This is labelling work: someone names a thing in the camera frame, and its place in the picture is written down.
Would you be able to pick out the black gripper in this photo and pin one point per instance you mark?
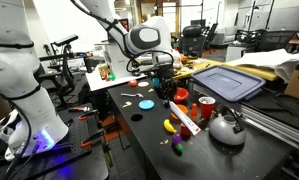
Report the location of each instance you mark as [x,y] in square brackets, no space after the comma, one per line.
[165,73]

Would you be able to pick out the white compressible tube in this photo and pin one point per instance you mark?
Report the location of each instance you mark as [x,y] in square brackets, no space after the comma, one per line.
[192,127]

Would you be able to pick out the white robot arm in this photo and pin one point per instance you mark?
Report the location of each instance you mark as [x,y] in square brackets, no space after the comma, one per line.
[33,126]

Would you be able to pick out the teal plastic cup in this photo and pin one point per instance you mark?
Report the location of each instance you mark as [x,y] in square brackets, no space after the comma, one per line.
[156,82]

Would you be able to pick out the red bowl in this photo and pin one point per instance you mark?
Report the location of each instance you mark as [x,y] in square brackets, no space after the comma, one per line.
[180,95]

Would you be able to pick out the blue plate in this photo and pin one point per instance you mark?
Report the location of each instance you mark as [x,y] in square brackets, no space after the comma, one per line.
[146,104]

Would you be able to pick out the white round lid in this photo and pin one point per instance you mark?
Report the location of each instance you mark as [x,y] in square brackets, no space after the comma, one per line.
[143,84]

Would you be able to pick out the yellow toy banana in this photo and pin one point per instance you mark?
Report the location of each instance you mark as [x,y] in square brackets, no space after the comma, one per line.
[168,126]

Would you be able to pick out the orange toy bottle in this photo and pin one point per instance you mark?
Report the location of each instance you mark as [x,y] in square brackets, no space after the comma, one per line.
[193,113]

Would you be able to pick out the red plastic cup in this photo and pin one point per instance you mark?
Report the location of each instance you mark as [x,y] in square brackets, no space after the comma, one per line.
[206,106]

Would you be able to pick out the red cube block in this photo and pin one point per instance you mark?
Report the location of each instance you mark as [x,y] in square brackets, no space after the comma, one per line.
[184,130]

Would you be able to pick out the purple toy eggplant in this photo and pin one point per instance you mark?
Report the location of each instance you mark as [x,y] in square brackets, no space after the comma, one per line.
[176,142]

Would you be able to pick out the black office chair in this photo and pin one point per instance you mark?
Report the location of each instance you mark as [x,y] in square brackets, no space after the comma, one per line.
[192,42]

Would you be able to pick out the blue storage bin lid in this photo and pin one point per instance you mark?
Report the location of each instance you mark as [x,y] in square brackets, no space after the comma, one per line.
[231,84]

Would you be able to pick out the grey kettle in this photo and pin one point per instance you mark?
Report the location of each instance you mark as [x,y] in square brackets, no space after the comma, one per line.
[227,127]

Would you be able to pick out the orange handled clamp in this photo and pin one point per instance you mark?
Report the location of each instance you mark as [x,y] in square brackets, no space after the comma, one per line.
[88,141]

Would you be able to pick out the orange handled wrench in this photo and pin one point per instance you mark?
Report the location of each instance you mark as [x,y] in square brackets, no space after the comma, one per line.
[79,109]

